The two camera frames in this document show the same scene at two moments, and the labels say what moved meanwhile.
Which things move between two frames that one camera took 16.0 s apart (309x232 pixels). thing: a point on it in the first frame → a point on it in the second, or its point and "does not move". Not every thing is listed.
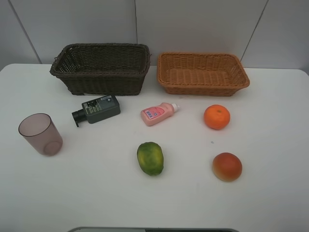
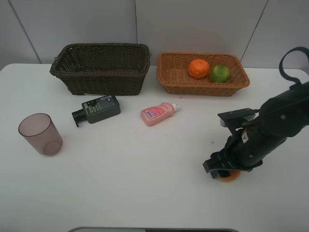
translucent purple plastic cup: x=39 y=129 does not move
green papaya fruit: x=150 y=157 → x=220 y=73
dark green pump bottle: x=97 y=109 does not move
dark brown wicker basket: x=102 y=69 does not move
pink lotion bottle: x=151 y=115 does not move
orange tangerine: x=216 y=117 → x=198 y=68
